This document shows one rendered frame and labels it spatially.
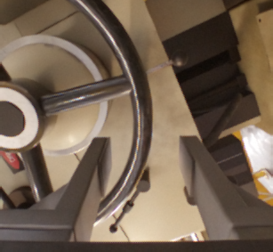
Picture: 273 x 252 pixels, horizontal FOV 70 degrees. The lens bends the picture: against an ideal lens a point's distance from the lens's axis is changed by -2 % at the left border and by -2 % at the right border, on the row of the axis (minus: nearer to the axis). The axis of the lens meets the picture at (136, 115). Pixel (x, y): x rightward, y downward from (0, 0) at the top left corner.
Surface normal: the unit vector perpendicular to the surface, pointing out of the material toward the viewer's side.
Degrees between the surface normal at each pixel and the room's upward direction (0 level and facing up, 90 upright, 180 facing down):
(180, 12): 90
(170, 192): 90
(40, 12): 90
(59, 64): 114
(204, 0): 90
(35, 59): 102
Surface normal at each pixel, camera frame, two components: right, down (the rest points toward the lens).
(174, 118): -0.01, 0.29
